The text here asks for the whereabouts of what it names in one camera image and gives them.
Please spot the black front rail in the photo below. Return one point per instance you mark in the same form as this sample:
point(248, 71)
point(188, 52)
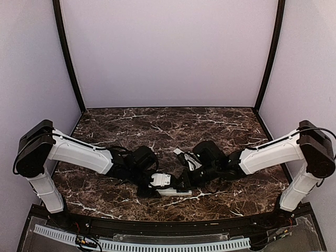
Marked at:
point(254, 225)

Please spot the white slotted cable duct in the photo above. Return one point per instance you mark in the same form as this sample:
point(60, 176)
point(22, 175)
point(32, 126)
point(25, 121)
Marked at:
point(142, 243)

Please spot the left black frame post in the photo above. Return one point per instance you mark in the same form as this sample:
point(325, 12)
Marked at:
point(66, 54)

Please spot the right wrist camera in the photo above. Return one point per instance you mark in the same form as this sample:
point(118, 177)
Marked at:
point(187, 160)

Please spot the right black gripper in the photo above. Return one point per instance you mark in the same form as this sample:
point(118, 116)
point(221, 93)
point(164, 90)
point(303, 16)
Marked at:
point(188, 182)

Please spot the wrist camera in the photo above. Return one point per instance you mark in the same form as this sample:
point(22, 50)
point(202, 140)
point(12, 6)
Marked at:
point(187, 160)
point(160, 180)

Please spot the right black frame post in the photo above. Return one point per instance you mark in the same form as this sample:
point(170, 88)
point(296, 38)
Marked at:
point(271, 55)

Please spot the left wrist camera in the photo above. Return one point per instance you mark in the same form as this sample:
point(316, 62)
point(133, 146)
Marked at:
point(160, 180)

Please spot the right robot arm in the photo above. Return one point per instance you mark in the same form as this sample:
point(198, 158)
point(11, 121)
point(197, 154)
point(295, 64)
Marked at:
point(307, 143)

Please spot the black frame post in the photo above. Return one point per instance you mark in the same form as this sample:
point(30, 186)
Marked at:
point(66, 54)
point(271, 55)

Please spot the white battery cover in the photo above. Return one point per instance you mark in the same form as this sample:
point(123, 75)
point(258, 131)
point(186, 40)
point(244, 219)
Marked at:
point(177, 151)

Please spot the white remote control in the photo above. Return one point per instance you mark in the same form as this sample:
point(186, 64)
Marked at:
point(174, 192)

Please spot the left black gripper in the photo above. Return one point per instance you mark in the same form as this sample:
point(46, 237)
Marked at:
point(153, 192)

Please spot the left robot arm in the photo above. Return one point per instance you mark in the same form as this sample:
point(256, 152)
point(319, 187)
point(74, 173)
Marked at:
point(44, 142)

